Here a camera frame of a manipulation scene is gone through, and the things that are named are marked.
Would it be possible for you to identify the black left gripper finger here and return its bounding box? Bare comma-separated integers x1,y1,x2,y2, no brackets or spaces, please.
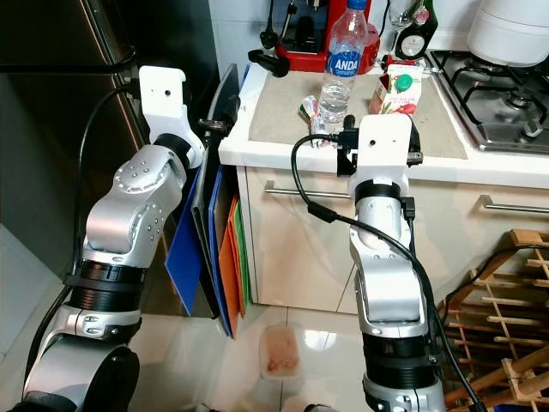
217,89,243,131

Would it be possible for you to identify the clear water bottle blue label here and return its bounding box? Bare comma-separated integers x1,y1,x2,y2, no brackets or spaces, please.
316,0,371,125

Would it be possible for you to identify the dark grey flat board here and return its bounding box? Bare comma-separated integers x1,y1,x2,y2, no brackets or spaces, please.
194,64,241,320

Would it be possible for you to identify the small printed sachet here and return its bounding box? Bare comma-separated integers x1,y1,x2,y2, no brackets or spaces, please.
299,94,327,130

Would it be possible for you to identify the red coffee machine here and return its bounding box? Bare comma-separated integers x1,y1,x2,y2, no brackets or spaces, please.
270,0,381,73

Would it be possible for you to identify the cream kitchen cabinet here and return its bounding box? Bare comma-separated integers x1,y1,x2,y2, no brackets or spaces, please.
244,163,549,314

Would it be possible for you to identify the orange flat board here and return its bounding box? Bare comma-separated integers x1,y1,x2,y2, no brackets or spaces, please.
219,197,243,317

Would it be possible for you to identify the dark glass bottle white label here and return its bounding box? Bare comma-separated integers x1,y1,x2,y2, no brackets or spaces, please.
395,0,440,61

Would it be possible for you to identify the green flat board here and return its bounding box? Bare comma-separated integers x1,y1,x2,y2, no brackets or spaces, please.
236,193,253,306

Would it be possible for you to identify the steel gas hob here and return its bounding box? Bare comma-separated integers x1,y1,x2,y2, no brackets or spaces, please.
429,50,549,155

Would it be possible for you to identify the white round pot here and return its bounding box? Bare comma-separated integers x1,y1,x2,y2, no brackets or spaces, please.
466,0,549,68

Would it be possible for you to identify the wooden slatted rack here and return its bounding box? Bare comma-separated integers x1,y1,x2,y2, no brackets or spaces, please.
437,228,549,412

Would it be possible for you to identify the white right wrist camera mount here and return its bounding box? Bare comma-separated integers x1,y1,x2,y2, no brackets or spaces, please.
352,113,414,185

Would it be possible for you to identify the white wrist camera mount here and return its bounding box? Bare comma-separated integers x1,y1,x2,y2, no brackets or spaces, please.
352,113,414,185
139,66,205,168

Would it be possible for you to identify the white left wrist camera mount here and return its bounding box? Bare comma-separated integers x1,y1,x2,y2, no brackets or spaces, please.
139,66,205,168

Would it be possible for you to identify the black portafilter handle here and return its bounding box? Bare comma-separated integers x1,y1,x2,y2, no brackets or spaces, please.
247,49,293,78

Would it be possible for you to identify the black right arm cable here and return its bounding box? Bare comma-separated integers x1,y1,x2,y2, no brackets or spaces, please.
290,133,486,412

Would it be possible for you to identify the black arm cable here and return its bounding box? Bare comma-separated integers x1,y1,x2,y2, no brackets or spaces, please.
290,133,486,412
24,84,142,404

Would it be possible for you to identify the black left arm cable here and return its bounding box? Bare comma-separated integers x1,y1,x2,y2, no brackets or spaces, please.
24,84,142,404

